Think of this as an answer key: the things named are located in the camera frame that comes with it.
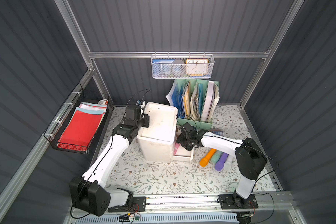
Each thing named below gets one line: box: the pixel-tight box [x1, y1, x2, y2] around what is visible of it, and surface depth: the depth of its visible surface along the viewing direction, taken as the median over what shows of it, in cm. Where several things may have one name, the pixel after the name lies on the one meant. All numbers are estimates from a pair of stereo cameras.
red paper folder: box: [56, 110, 105, 152], surface depth 74 cm
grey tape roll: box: [170, 59, 186, 77], surface depth 89 cm
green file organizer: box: [165, 78, 220, 130], surface depth 101 cm
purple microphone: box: [214, 152, 229, 171], surface depth 86 cm
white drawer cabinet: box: [137, 101, 178, 163], surface depth 79 cm
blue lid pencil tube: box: [211, 131, 224, 137], surface depth 98 cm
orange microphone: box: [199, 148, 217, 168], surface depth 88 cm
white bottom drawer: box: [170, 134, 194, 162], surface depth 86 cm
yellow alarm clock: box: [185, 58, 209, 77], surface depth 90 cm
